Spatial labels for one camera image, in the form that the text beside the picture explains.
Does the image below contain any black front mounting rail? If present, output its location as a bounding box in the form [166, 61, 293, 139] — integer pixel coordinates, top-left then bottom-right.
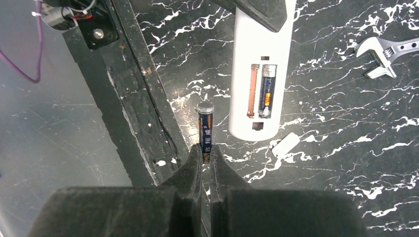
[63, 0, 189, 186]

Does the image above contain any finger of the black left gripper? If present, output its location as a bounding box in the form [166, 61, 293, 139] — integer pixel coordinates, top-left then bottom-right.
[211, 0, 288, 32]

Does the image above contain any white remote battery cover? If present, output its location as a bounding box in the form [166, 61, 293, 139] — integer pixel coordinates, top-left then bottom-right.
[271, 132, 300, 158]

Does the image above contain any white air conditioner remote control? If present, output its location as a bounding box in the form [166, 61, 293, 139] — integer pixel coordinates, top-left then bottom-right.
[228, 0, 296, 141]

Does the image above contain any black battery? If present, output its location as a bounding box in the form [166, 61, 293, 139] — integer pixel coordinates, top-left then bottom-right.
[258, 64, 277, 119]
[198, 101, 214, 163]

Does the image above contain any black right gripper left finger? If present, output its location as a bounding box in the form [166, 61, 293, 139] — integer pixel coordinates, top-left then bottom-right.
[29, 145, 203, 237]

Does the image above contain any red handled adjustable wrench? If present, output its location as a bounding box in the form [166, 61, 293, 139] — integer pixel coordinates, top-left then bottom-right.
[355, 37, 419, 79]

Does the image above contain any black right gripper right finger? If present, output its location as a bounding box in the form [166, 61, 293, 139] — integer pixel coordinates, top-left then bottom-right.
[209, 145, 368, 237]

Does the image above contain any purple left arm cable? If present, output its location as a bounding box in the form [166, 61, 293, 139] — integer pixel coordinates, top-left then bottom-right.
[0, 0, 44, 84]

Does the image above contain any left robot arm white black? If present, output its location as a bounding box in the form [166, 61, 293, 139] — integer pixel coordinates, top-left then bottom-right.
[40, 0, 291, 50]

